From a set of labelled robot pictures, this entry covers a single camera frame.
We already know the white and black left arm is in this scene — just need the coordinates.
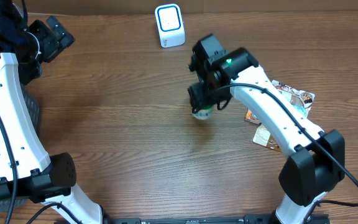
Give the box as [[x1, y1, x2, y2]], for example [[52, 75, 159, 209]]
[[0, 1, 111, 223]]

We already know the green lid jar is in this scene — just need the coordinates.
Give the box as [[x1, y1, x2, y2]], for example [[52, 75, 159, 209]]
[[193, 106, 214, 120]]

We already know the orange Kleenex tissue pack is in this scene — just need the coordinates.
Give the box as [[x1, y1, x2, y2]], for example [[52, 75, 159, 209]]
[[244, 109, 261, 125]]

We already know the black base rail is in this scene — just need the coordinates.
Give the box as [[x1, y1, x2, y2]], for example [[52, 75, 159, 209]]
[[110, 213, 331, 224]]

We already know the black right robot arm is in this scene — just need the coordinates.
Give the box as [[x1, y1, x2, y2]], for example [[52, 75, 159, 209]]
[[188, 34, 345, 223]]

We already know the teal wet wipes pack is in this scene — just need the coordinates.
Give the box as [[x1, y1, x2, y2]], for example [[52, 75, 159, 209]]
[[293, 105, 310, 118]]

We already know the brown snack pouch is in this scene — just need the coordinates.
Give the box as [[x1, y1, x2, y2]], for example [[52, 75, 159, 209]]
[[253, 80, 315, 152]]

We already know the white barcode scanner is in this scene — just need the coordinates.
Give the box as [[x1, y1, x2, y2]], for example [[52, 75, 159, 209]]
[[155, 3, 185, 49]]

